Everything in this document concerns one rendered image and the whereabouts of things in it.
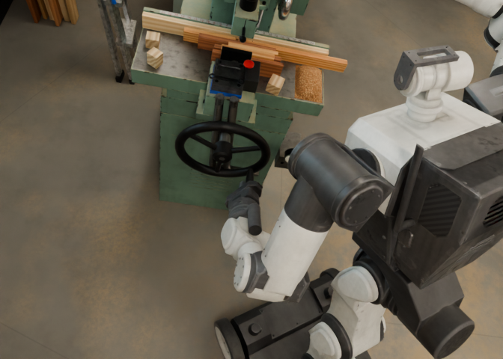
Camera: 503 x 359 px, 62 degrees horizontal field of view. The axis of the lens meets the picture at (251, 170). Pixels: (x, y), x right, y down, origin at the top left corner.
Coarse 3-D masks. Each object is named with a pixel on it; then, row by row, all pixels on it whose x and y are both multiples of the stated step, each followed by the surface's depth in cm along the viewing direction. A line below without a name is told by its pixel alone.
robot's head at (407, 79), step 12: (432, 48) 70; (444, 48) 70; (408, 60) 68; (420, 60) 68; (432, 60) 68; (444, 60) 68; (456, 60) 69; (396, 72) 72; (408, 72) 69; (396, 84) 73; (408, 84) 70; (420, 84) 69; (408, 96) 72
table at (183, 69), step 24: (144, 48) 129; (168, 48) 131; (192, 48) 133; (144, 72) 125; (168, 72) 126; (192, 72) 128; (288, 72) 136; (264, 96) 131; (288, 96) 131; (240, 120) 127
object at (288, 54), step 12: (192, 36) 132; (216, 36) 132; (228, 36) 133; (276, 48) 134; (288, 48) 136; (288, 60) 138; (300, 60) 137; (312, 60) 137; (324, 60) 136; (336, 60) 137
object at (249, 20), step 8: (240, 8) 121; (256, 8) 122; (240, 16) 119; (248, 16) 120; (256, 16) 121; (232, 24) 122; (240, 24) 121; (248, 24) 121; (256, 24) 121; (232, 32) 124; (240, 32) 124; (248, 32) 124
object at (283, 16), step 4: (284, 0) 129; (288, 0) 129; (292, 0) 129; (280, 4) 135; (284, 4) 129; (288, 4) 129; (280, 8) 137; (284, 8) 130; (288, 8) 130; (280, 12) 136; (284, 12) 131; (288, 12) 131; (280, 16) 134; (284, 16) 132
